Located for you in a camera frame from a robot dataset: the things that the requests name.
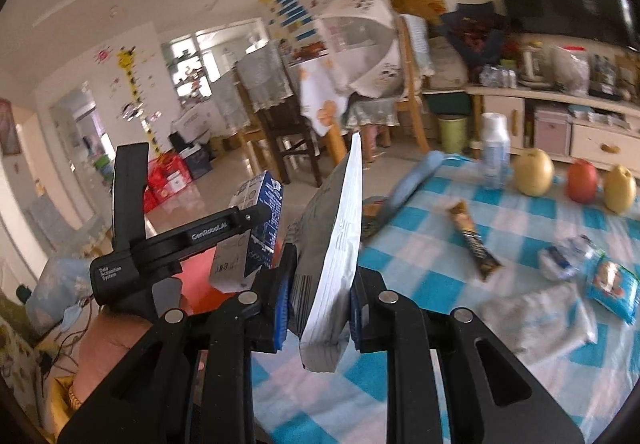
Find blue white milk carton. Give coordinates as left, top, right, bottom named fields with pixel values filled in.
left=209, top=171, right=283, bottom=293

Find white silver foil bag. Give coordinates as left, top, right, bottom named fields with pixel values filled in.
left=285, top=133, right=363, bottom=372

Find gold black coffee mix sachet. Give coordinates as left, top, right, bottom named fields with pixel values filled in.
left=448, top=200, right=501, bottom=281

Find white blue plastic bag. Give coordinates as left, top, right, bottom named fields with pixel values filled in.
left=538, top=235, right=600, bottom=281

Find blue cartoon snack packet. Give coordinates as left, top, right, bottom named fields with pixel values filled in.
left=586, top=248, right=639, bottom=326

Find white grey foil bag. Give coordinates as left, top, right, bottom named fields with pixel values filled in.
left=478, top=281, right=598, bottom=366

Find yellow sleeved left forearm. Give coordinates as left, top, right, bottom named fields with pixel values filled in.
left=49, top=376, right=81, bottom=433

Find pink plastic trash bucket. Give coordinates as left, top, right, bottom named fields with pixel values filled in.
left=177, top=248, right=234, bottom=314

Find person's left hand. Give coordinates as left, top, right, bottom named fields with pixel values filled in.
left=70, top=308, right=152, bottom=403

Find red gift bags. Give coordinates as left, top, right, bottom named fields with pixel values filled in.
left=143, top=151, right=193, bottom=213

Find green waste bin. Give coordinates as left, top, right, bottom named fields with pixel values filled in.
left=437, top=115, right=468, bottom=153

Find blue checkered tablecloth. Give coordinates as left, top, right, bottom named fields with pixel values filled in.
left=253, top=157, right=639, bottom=443

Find wooden dining chair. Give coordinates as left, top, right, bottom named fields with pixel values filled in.
left=349, top=13, right=436, bottom=158

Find dining table with white cloth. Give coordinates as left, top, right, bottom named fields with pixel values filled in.
left=296, top=56, right=366, bottom=165

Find white milk bottle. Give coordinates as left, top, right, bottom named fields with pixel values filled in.
left=480, top=112, right=511, bottom=189

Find left yellow pear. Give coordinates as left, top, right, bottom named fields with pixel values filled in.
left=513, top=148, right=554, bottom=197

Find yellow pear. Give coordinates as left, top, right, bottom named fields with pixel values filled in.
left=603, top=165, right=637, bottom=214
left=513, top=148, right=554, bottom=197

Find dark wooden chair with cover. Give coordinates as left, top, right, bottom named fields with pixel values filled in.
left=235, top=40, right=322, bottom=187

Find red apple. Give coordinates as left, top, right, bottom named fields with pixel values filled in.
left=565, top=159, right=598, bottom=204

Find pink storage box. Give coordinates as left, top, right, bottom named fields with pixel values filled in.
left=534, top=104, right=572, bottom=156

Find white mesh food cover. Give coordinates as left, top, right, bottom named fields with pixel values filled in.
left=314, top=0, right=402, bottom=99

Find right yellow pear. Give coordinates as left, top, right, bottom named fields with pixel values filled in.
left=603, top=165, right=637, bottom=214

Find white tv cabinet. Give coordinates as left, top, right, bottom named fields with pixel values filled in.
left=465, top=86, right=639, bottom=175

